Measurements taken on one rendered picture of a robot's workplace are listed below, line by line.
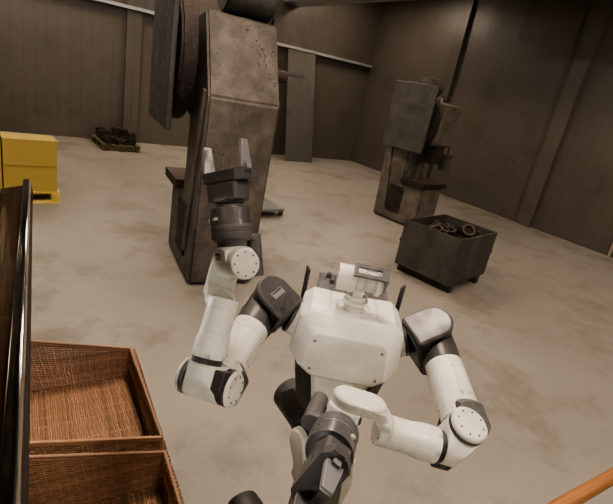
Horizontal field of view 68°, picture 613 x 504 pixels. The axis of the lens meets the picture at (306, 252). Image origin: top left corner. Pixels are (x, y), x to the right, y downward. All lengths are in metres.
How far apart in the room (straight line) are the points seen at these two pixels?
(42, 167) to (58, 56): 4.99
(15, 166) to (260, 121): 3.31
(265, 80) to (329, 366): 3.18
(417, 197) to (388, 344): 6.60
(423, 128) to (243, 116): 3.99
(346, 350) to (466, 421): 0.30
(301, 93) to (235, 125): 8.68
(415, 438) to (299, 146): 11.55
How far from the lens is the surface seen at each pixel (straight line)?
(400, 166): 7.86
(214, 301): 0.96
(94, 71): 11.10
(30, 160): 6.26
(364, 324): 1.11
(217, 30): 4.07
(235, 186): 0.96
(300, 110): 12.42
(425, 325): 1.17
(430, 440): 1.00
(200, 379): 0.97
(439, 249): 5.26
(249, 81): 3.97
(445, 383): 1.11
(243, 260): 0.93
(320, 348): 1.11
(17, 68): 10.96
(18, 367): 0.79
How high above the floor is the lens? 1.89
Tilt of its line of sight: 20 degrees down
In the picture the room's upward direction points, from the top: 11 degrees clockwise
